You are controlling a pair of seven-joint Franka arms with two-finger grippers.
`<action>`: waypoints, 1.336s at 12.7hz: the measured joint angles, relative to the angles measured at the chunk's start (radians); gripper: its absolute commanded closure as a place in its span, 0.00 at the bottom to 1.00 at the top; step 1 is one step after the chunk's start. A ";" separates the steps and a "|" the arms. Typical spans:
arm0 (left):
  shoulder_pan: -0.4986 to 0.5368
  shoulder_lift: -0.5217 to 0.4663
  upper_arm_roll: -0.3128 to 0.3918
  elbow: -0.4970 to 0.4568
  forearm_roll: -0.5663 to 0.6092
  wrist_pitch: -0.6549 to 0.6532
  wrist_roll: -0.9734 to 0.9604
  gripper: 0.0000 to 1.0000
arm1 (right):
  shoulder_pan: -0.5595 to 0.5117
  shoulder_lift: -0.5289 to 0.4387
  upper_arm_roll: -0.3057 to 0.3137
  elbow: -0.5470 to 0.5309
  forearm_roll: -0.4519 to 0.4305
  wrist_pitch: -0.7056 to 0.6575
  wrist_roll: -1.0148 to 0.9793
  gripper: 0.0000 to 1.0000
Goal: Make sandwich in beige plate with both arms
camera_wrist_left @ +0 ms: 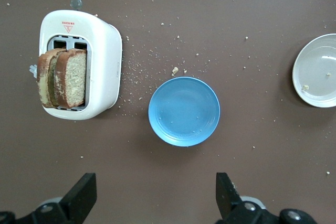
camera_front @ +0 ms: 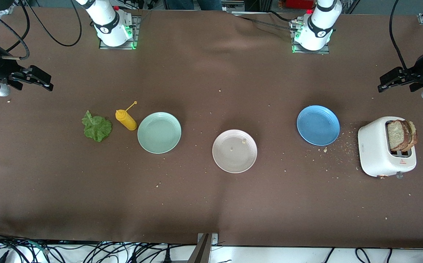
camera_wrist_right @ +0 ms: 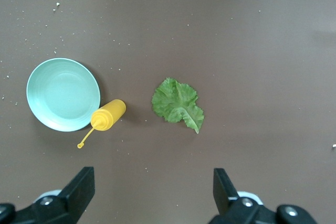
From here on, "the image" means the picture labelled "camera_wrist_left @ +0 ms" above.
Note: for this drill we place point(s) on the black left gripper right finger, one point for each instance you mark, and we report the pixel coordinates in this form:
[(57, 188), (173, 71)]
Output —
[(225, 195)]

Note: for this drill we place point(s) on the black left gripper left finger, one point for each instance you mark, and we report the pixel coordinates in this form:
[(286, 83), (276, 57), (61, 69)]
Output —
[(78, 197)]

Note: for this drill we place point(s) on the brown bread slice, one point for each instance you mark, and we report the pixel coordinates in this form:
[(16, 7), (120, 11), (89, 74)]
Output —
[(43, 82), (76, 77)]

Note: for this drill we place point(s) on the beige plate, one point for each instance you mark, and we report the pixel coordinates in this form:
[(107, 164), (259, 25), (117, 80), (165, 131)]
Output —
[(317, 77)]

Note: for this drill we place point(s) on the blue plate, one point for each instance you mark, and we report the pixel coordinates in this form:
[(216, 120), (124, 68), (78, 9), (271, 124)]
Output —
[(183, 111)]

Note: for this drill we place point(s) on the large bread crumb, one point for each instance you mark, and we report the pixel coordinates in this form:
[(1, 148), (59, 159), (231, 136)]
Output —
[(175, 71)]

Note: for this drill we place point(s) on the white two-slot toaster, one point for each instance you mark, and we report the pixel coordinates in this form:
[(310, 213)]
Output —
[(105, 51)]

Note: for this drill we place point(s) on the brown table cloth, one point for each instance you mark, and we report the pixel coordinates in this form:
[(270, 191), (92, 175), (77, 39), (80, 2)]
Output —
[(210, 11)]

